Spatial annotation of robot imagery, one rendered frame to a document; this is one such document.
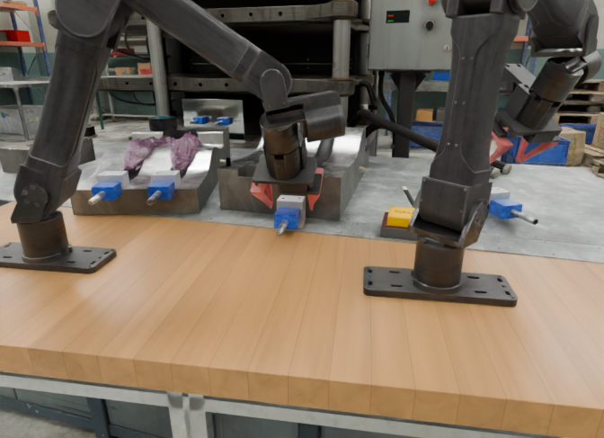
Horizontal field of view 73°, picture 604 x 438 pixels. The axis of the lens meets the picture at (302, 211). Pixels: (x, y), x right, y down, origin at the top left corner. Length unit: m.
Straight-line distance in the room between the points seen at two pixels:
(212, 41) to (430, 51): 1.11
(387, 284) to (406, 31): 1.18
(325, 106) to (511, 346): 0.40
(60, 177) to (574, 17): 0.76
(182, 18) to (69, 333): 0.42
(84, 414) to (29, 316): 0.92
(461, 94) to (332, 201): 0.37
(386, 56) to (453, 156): 1.11
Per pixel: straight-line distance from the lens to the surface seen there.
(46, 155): 0.69
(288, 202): 0.77
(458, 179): 0.54
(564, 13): 0.72
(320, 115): 0.64
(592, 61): 0.87
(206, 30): 0.62
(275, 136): 0.63
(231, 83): 1.72
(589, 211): 1.06
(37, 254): 0.74
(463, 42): 0.55
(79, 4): 0.64
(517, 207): 0.89
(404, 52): 1.63
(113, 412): 1.43
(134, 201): 0.91
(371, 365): 0.46
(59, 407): 1.58
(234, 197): 0.88
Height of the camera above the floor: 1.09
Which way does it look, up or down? 20 degrees down
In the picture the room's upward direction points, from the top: straight up
